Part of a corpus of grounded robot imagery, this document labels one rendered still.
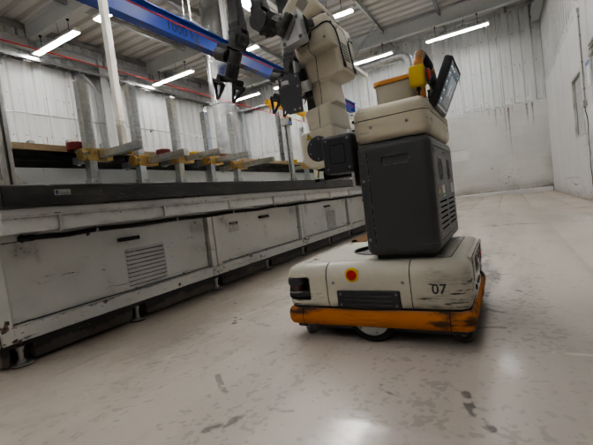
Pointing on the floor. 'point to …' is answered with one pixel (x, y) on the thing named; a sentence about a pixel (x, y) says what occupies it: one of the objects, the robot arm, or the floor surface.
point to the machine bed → (144, 254)
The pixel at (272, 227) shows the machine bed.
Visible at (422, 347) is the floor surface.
